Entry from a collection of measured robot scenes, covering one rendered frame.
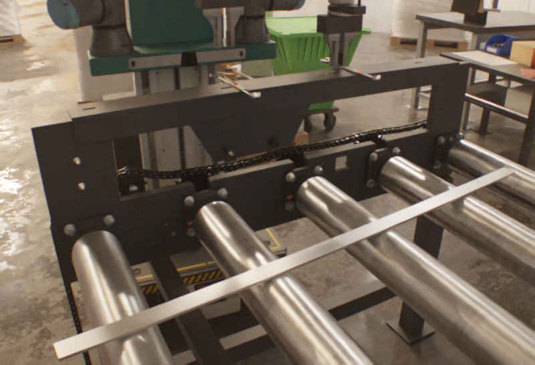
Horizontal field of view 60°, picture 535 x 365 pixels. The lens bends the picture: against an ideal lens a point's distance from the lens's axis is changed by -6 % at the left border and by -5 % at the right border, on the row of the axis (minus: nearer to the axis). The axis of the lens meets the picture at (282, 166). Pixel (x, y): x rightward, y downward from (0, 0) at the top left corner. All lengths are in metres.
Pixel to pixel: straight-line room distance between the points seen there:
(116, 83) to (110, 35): 3.00
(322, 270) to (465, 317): 1.59
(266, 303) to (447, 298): 0.35
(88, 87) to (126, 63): 3.07
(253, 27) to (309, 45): 2.04
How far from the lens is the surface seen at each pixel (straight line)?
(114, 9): 1.68
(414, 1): 7.95
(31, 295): 2.57
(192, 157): 2.11
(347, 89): 1.38
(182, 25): 1.86
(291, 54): 3.78
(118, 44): 1.69
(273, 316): 0.92
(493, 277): 2.67
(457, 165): 1.66
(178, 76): 1.98
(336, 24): 1.42
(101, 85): 4.70
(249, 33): 1.78
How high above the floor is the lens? 1.51
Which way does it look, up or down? 26 degrees down
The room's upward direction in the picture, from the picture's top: 1 degrees clockwise
